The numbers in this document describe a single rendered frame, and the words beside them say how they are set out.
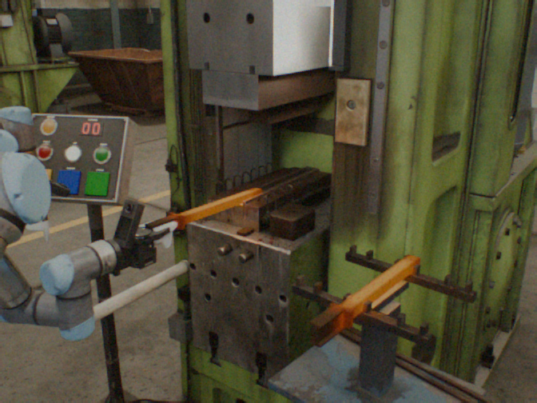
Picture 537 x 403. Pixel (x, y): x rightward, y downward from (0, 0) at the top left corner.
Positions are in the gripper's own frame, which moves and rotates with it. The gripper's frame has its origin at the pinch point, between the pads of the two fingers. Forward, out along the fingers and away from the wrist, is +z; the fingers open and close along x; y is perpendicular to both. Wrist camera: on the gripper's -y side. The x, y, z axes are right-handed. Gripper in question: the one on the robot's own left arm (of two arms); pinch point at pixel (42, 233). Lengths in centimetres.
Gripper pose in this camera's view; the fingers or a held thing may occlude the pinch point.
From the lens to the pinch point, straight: 167.9
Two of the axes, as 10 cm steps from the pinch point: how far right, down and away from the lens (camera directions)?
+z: 0.0, 9.4, 3.4
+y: -8.1, 2.0, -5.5
